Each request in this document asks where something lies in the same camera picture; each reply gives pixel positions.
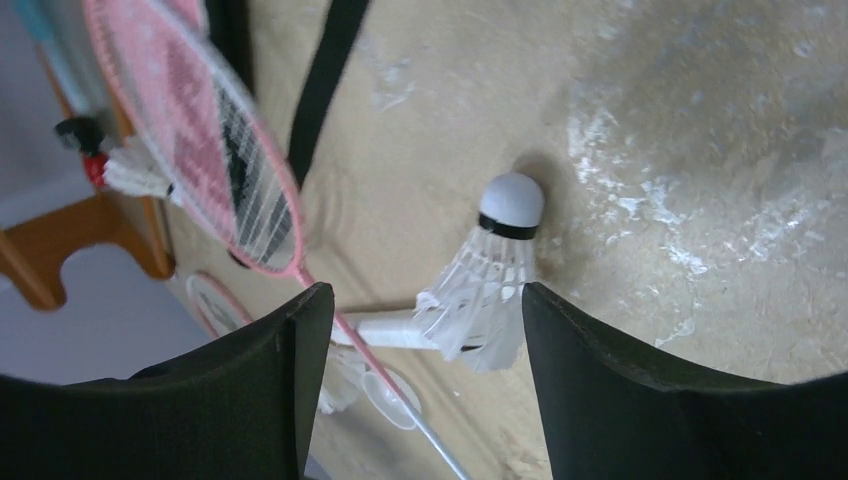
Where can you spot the pink badminton racket left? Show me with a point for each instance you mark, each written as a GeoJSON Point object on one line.
{"type": "Point", "coordinates": [220, 313]}

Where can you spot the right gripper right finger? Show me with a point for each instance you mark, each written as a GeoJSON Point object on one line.
{"type": "Point", "coordinates": [615, 407]}

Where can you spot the white shuttlecock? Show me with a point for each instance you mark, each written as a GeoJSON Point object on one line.
{"type": "Point", "coordinates": [472, 310]}
{"type": "Point", "coordinates": [132, 170]}
{"type": "Point", "coordinates": [341, 383]}

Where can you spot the red black blue marker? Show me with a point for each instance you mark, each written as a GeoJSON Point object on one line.
{"type": "Point", "coordinates": [79, 131]}

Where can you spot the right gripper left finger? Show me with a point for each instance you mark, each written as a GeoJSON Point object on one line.
{"type": "Point", "coordinates": [240, 407]}

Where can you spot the white shuttlecock beside lid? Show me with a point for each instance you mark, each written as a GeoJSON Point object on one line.
{"type": "Point", "coordinates": [341, 383]}

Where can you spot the wooden three-tier shelf rack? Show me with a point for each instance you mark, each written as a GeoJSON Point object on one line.
{"type": "Point", "coordinates": [34, 252]}

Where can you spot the clear plastic tube lid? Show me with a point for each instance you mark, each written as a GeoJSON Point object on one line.
{"type": "Point", "coordinates": [386, 401]}

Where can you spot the pink white badminton racket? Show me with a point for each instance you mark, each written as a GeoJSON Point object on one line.
{"type": "Point", "coordinates": [202, 126]}

